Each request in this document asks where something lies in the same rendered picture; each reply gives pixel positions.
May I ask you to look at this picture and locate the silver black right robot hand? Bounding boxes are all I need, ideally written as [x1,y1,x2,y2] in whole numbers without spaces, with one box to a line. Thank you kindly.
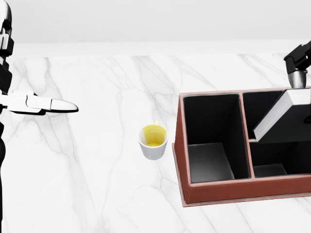
[283,39,311,89]

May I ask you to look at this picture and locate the white mug with yellow inside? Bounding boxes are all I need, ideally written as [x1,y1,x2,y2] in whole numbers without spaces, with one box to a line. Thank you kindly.
[138,120,169,161]

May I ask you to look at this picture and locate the red-brown desk caddy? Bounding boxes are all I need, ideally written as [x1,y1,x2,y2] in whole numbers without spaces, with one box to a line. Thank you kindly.
[172,85,311,208]

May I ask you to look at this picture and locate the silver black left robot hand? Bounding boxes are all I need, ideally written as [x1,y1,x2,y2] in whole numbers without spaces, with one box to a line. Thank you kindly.
[0,0,79,233]

